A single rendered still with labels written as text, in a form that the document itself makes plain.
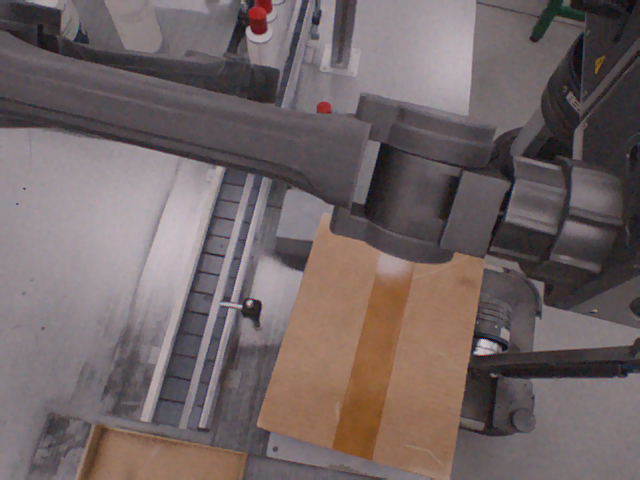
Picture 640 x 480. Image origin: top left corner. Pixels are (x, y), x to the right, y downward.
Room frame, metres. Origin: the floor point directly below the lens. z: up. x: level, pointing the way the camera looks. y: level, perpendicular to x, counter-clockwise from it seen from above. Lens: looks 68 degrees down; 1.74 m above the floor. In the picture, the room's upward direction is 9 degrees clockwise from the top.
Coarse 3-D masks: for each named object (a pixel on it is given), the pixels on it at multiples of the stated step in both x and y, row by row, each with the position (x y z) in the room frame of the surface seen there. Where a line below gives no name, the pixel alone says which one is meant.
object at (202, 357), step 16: (288, 32) 0.79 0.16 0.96; (288, 48) 0.75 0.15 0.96; (240, 208) 0.37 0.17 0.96; (240, 224) 0.33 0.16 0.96; (224, 272) 0.24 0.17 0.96; (224, 288) 0.22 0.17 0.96; (208, 320) 0.16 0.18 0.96; (208, 336) 0.13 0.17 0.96; (208, 352) 0.11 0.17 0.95; (192, 384) 0.06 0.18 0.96; (192, 400) 0.03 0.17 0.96
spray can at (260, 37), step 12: (252, 12) 0.70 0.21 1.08; (264, 12) 0.70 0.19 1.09; (252, 24) 0.69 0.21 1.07; (264, 24) 0.69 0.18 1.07; (252, 36) 0.68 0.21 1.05; (264, 36) 0.69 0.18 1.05; (252, 48) 0.68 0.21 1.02; (264, 48) 0.68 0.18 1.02; (252, 60) 0.68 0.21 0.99; (264, 60) 0.68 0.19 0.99
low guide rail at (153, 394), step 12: (216, 180) 0.44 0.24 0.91; (216, 192) 0.42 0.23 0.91; (204, 216) 0.36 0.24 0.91; (204, 228) 0.34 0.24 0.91; (192, 252) 0.29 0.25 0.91; (192, 264) 0.26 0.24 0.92; (192, 276) 0.24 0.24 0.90; (180, 288) 0.22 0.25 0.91; (180, 300) 0.19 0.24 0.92; (180, 312) 0.17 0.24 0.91; (168, 336) 0.13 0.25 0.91; (168, 348) 0.11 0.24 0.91; (168, 360) 0.09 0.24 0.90; (156, 372) 0.07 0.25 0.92; (156, 384) 0.05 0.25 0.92; (156, 396) 0.03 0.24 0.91; (144, 408) 0.01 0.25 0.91; (144, 420) -0.01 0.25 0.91
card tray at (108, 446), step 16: (96, 432) -0.04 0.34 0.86; (112, 432) -0.03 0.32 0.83; (128, 432) -0.03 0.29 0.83; (96, 448) -0.06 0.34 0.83; (112, 448) -0.06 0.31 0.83; (128, 448) -0.05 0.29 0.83; (144, 448) -0.05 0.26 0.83; (160, 448) -0.05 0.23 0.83; (176, 448) -0.04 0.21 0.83; (192, 448) -0.04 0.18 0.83; (208, 448) -0.03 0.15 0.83; (80, 464) -0.09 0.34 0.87; (96, 464) -0.09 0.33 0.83; (112, 464) -0.08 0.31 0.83; (128, 464) -0.08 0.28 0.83; (144, 464) -0.07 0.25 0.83; (160, 464) -0.07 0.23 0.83; (176, 464) -0.07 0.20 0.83; (192, 464) -0.06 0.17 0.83; (208, 464) -0.06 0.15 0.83; (224, 464) -0.05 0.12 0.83; (240, 464) -0.05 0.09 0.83
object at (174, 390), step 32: (288, 64) 0.78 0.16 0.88; (224, 192) 0.43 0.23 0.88; (256, 192) 0.44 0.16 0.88; (224, 224) 0.36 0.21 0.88; (224, 256) 0.30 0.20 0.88; (192, 288) 0.23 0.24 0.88; (192, 320) 0.17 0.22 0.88; (224, 320) 0.18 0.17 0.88; (192, 352) 0.12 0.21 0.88; (160, 416) 0.00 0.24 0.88; (192, 416) 0.01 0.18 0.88
